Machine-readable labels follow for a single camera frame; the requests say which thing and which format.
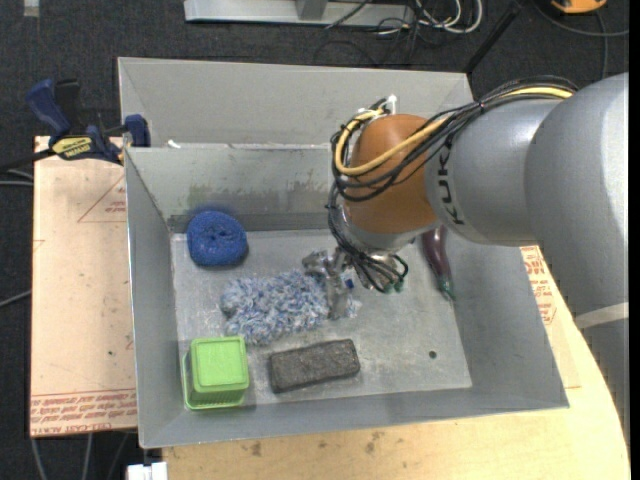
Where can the blue round scrubber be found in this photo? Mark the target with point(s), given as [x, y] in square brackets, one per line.
[217, 240]

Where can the dark grey flat block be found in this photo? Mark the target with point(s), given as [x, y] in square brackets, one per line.
[314, 365]

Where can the blue and white fluffy cloth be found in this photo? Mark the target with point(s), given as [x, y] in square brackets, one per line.
[275, 303]

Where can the purple toy eggplant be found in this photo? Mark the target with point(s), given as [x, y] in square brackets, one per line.
[437, 258]

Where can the brown cardboard board red print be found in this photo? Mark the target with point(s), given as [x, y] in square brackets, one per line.
[80, 288]

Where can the grey metal bin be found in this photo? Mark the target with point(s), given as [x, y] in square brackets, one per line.
[400, 328]

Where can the green plastic box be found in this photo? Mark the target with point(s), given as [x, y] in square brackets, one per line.
[217, 368]

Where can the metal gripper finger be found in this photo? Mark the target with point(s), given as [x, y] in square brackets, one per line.
[338, 300]
[315, 263]

